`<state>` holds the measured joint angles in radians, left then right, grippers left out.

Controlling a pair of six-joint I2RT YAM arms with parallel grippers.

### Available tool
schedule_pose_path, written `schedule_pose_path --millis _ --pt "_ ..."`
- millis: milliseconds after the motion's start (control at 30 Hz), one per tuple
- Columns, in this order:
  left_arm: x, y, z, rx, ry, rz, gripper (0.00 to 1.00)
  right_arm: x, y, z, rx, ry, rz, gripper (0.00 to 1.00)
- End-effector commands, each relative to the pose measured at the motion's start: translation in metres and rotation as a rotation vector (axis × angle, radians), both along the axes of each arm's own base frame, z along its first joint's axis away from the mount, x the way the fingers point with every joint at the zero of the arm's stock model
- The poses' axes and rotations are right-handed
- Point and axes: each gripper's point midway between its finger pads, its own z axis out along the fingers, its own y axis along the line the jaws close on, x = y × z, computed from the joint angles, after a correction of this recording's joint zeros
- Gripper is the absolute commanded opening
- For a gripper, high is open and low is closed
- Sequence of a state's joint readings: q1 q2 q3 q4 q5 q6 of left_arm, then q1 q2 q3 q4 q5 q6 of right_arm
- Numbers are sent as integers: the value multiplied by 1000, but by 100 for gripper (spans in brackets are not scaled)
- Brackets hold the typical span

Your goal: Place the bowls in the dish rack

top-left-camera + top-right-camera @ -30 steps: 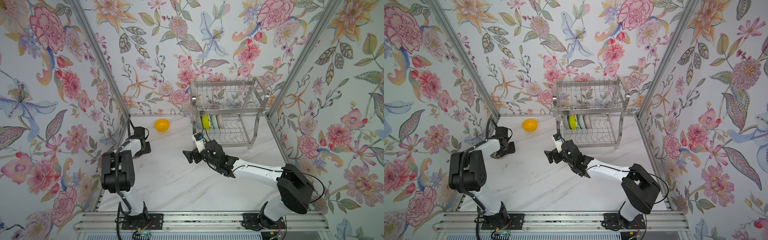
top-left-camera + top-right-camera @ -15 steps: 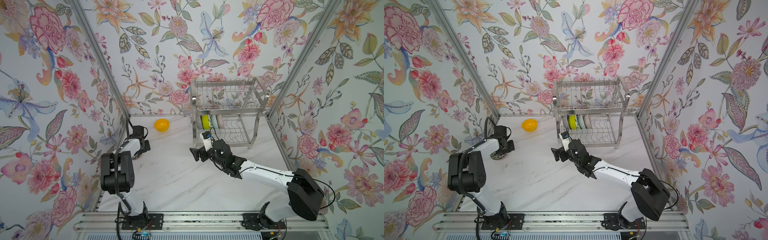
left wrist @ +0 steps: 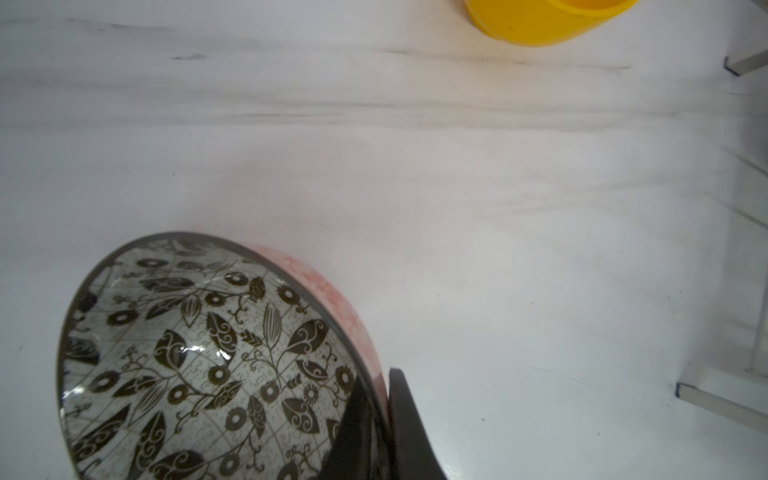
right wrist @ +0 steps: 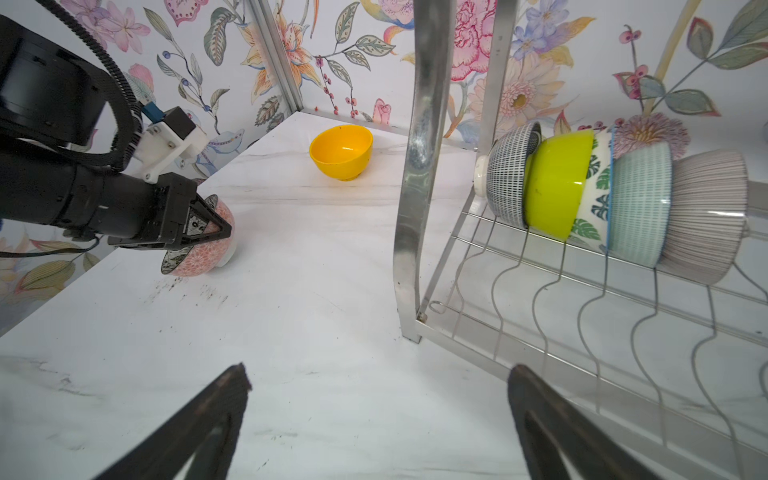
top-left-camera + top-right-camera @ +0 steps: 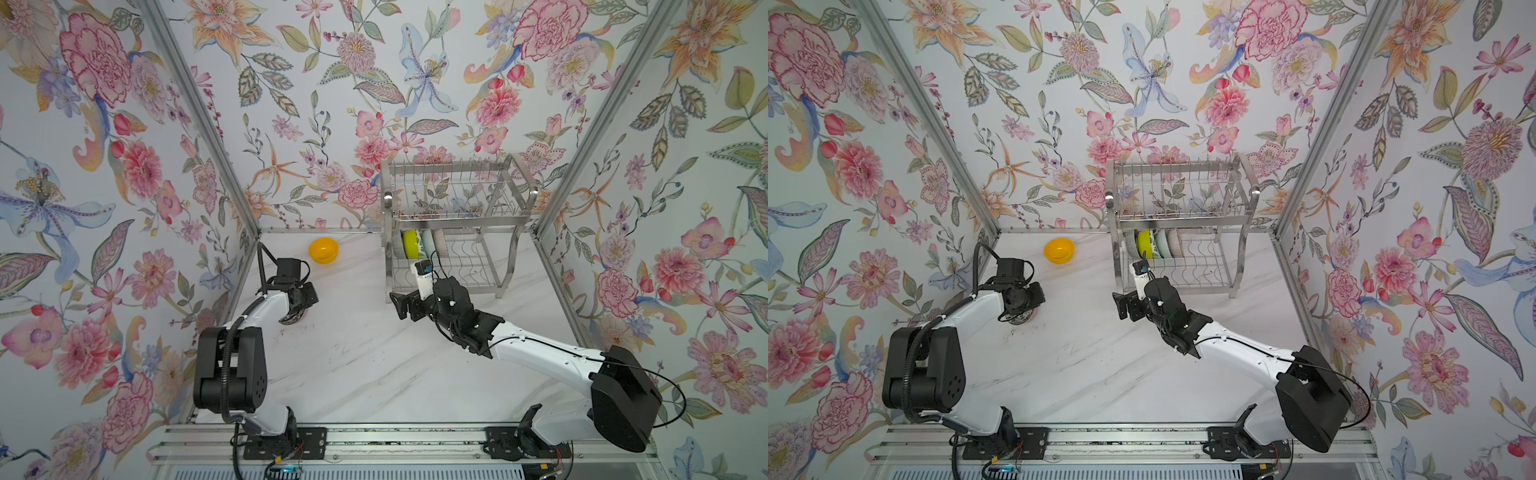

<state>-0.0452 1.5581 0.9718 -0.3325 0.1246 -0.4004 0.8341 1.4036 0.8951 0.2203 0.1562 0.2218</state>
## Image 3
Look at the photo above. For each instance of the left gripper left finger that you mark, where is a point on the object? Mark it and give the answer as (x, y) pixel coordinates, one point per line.
(360, 449)

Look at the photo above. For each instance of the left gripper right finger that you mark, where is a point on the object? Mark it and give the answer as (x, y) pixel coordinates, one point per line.
(413, 456)

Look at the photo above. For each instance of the speckled dark patterned bowl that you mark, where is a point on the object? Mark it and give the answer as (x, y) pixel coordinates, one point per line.
(186, 356)

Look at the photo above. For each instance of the silver two-tier dish rack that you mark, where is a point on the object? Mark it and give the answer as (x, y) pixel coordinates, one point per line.
(726, 373)

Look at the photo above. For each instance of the yellow plastic bowl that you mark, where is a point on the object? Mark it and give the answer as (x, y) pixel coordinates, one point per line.
(538, 23)

